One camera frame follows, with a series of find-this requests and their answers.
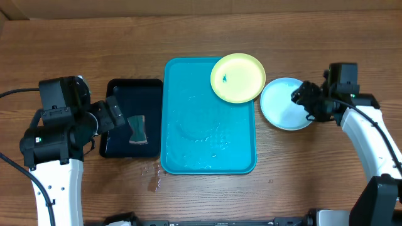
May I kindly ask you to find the green scrubbing sponge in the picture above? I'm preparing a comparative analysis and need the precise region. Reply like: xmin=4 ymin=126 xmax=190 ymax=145
xmin=128 ymin=116 xmax=148 ymax=145

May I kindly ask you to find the white plate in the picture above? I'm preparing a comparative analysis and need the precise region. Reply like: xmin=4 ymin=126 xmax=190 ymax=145
xmin=260 ymin=77 xmax=312 ymax=131

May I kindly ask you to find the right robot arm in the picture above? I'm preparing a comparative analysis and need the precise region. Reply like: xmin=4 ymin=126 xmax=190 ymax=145
xmin=291 ymin=81 xmax=401 ymax=225

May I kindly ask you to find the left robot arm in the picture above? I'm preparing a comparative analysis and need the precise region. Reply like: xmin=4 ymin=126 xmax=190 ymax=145
xmin=20 ymin=96 xmax=124 ymax=225

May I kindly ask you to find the black tray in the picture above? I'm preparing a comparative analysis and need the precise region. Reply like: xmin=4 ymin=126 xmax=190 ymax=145
xmin=99 ymin=78 xmax=163 ymax=158

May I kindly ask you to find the teal serving tray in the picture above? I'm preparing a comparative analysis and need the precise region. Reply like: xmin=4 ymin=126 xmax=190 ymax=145
xmin=160 ymin=57 xmax=257 ymax=175

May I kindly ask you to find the yellow plate with stain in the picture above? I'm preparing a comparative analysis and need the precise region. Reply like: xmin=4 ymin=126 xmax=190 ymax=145
xmin=210 ymin=53 xmax=266 ymax=104

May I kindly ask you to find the black mounting rail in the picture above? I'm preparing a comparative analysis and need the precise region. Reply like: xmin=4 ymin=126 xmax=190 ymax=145
xmin=84 ymin=208 xmax=352 ymax=226

